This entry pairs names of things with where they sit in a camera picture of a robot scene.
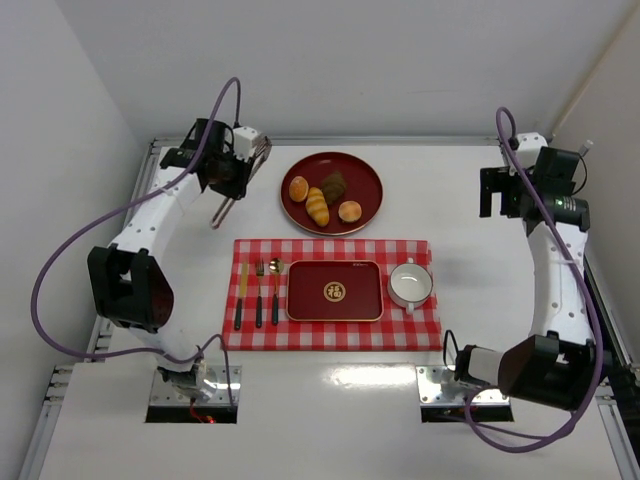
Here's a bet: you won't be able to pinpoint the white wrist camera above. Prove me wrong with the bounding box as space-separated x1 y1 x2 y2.
515 132 548 168
233 126 264 161

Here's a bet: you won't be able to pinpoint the round pale bun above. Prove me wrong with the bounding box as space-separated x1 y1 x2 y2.
338 201 362 223

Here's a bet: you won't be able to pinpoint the striped orange bread roll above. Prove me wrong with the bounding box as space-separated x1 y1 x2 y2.
305 187 330 227

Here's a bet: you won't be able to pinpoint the rectangular red tray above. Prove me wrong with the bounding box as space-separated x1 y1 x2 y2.
286 260 384 322

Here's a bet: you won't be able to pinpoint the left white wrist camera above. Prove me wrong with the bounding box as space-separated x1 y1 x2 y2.
233 126 264 161

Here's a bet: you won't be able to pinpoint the gold fork black handle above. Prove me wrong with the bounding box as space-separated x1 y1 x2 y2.
254 258 265 329

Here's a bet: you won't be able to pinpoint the red white checkered cloth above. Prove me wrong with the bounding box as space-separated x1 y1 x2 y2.
222 238 442 352

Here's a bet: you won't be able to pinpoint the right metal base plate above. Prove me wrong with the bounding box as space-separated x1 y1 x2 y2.
416 365 511 408

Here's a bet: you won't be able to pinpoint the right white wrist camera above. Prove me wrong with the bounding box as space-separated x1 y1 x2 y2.
515 132 548 168

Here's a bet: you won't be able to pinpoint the sesame bun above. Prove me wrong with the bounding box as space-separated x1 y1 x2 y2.
288 176 309 203

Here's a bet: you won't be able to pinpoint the gold spoon black handle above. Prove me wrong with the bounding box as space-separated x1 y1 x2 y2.
269 257 284 326

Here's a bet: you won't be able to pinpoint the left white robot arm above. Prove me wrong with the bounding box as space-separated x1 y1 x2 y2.
87 119 271 390

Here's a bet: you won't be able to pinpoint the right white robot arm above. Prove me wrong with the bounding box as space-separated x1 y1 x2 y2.
454 146 597 411

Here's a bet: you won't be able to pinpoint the stainless steel tongs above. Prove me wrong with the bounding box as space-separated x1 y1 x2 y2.
210 136 272 230

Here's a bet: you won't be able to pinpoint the metal base plate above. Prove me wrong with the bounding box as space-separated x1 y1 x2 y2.
149 364 242 408
416 365 511 408

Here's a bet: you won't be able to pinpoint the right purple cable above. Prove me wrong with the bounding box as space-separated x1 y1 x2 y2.
463 105 607 454

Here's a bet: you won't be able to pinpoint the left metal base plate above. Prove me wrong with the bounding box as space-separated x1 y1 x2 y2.
149 364 242 408

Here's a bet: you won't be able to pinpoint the round red plate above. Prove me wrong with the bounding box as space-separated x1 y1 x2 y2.
280 152 383 236

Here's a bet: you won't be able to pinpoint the aluminium table frame rail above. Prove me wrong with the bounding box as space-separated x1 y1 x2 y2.
29 137 639 479

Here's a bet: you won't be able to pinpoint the dark brown bread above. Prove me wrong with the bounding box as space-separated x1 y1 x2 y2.
321 171 347 205

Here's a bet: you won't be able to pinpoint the white two-handled bowl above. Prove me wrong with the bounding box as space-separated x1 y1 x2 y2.
387 258 434 315

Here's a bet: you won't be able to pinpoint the gold knife black handle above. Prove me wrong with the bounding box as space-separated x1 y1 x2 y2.
233 262 249 331

